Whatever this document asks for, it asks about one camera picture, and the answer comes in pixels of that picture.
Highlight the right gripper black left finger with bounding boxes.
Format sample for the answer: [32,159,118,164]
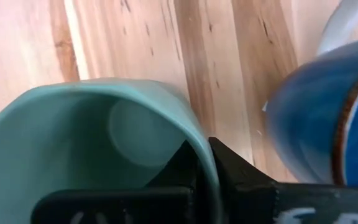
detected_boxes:
[31,141,199,224]

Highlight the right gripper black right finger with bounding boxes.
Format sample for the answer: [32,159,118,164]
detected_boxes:
[208,136,358,224]

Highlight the green mug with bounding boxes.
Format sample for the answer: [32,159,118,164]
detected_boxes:
[0,77,223,224]

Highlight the blue mug white handle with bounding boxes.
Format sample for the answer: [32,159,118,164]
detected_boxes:
[264,0,358,187]

